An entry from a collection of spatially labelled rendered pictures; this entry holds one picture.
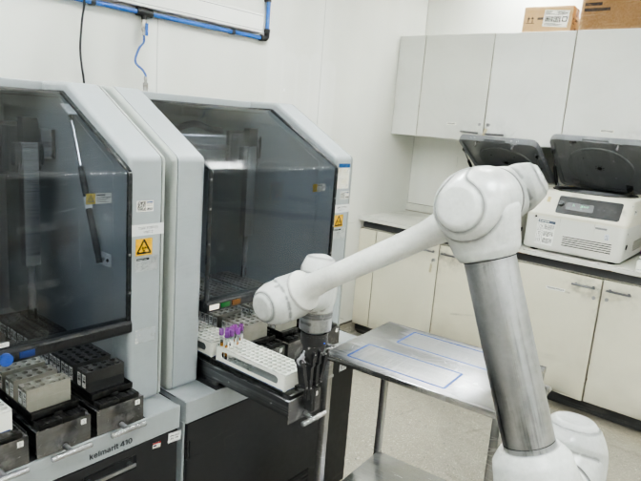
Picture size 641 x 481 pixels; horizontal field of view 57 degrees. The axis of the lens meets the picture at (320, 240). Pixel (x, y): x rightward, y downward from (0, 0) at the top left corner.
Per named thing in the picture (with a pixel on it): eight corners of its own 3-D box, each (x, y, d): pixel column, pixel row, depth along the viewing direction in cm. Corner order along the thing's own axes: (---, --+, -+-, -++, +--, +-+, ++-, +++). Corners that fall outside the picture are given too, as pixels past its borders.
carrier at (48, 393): (67, 396, 152) (67, 374, 151) (72, 399, 151) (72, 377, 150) (21, 411, 143) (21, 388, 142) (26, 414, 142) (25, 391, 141)
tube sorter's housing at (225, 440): (28, 473, 251) (16, 81, 218) (187, 409, 315) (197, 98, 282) (181, 618, 185) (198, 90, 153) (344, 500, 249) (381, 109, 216)
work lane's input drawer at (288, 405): (143, 350, 205) (144, 326, 203) (176, 341, 215) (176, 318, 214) (299, 431, 160) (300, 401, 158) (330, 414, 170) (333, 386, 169)
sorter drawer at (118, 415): (-14, 355, 192) (-16, 328, 190) (29, 345, 203) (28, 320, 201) (106, 444, 147) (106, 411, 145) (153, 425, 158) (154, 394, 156)
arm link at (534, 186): (465, 185, 138) (443, 188, 127) (537, 147, 128) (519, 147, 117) (490, 236, 136) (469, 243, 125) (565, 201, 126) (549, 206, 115)
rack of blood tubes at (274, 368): (214, 363, 183) (215, 344, 182) (238, 354, 191) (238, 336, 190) (284, 396, 165) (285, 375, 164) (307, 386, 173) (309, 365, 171)
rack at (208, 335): (155, 334, 203) (155, 317, 202) (178, 327, 210) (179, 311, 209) (211, 361, 184) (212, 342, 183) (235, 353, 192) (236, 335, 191)
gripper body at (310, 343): (314, 323, 167) (312, 353, 169) (294, 329, 161) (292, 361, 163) (335, 330, 163) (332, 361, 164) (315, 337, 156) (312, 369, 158)
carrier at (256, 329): (262, 334, 206) (263, 317, 205) (267, 335, 205) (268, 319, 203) (238, 342, 197) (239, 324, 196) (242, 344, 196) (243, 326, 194)
